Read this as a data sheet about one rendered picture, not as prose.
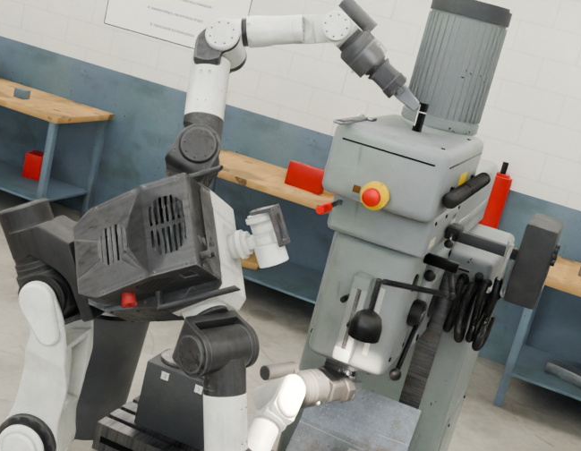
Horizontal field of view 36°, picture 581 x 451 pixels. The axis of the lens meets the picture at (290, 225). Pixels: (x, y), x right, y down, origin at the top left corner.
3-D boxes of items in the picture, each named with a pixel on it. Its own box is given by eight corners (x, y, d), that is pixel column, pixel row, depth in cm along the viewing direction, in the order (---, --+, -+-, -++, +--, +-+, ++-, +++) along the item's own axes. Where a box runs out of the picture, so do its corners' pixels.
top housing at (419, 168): (431, 227, 190) (452, 152, 186) (316, 190, 197) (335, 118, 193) (469, 199, 233) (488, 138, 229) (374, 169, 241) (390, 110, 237)
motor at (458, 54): (468, 138, 221) (508, 7, 213) (391, 116, 227) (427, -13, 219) (482, 133, 239) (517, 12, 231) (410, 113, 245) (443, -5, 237)
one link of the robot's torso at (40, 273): (4, 276, 197) (51, 263, 194) (33, 261, 210) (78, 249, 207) (23, 332, 199) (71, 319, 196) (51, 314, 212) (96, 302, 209)
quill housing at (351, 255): (381, 383, 213) (419, 256, 205) (302, 352, 219) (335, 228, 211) (401, 359, 230) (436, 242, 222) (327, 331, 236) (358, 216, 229)
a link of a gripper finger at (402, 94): (412, 113, 207) (392, 94, 206) (422, 103, 206) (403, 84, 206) (412, 114, 205) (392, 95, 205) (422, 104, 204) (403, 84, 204)
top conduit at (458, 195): (456, 211, 190) (460, 195, 189) (436, 205, 191) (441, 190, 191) (488, 187, 232) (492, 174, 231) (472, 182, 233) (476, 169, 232)
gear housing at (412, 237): (423, 261, 201) (436, 219, 199) (323, 227, 208) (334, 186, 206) (452, 237, 232) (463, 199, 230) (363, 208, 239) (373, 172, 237)
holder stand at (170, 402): (205, 453, 238) (221, 385, 234) (132, 422, 245) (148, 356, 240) (223, 436, 250) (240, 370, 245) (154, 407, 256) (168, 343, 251)
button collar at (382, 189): (383, 214, 191) (390, 186, 189) (356, 205, 193) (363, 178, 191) (385, 212, 193) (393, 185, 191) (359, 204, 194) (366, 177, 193)
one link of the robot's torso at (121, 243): (56, 336, 178) (224, 293, 169) (47, 181, 190) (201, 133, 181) (129, 361, 204) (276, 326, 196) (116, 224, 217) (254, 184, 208)
